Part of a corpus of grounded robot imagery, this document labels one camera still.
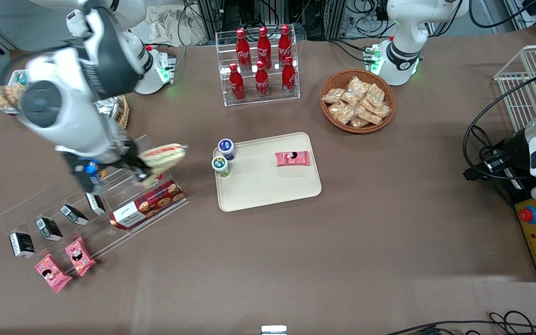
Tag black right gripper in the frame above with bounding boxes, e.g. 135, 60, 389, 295
61, 139, 155, 194

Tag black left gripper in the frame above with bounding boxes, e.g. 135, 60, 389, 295
463, 128, 535, 182

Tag triangular sandwich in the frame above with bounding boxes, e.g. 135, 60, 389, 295
138, 143, 188, 171

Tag beige plastic tray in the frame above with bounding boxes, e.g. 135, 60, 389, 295
213, 132, 322, 213

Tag clear acrylic stepped shelf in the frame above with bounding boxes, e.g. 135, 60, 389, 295
0, 134, 189, 261

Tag red plaid cookie box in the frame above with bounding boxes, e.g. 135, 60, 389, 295
109, 181, 187, 231

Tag small black box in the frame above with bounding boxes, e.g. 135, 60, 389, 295
36, 217, 63, 242
9, 232, 36, 258
85, 192, 107, 217
60, 205, 89, 227

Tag green lid small can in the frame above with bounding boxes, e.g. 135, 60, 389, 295
211, 156, 231, 179

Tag blue lid small can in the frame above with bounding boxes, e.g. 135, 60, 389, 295
218, 139, 237, 161

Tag black base platform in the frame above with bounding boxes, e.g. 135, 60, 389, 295
496, 174, 536, 283

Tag pink snack packet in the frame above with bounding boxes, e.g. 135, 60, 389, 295
275, 151, 310, 167
34, 254, 73, 293
65, 236, 96, 278

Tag red cola bottle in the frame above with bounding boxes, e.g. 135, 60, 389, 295
228, 63, 246, 102
254, 60, 271, 99
235, 28, 252, 72
278, 24, 293, 66
256, 26, 273, 70
281, 56, 296, 96

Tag clear acrylic bottle rack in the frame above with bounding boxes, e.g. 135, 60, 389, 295
215, 23, 301, 107

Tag white rectangular plastic bin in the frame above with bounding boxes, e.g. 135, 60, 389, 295
0, 69, 30, 115

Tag crumpled beige cloth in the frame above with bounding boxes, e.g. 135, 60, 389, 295
143, 6, 209, 47

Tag clear rice cracker packet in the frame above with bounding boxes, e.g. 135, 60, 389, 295
0, 84, 27, 110

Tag round brown wicker basket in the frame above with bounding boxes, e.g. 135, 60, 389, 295
320, 69, 396, 134

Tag aluminium equipment rack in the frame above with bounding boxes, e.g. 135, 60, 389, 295
184, 0, 392, 42

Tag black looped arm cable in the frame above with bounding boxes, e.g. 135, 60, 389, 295
462, 74, 536, 183

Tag white wire basket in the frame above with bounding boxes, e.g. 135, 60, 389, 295
493, 45, 536, 134

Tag black floor cables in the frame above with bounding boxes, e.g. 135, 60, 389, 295
383, 311, 536, 335

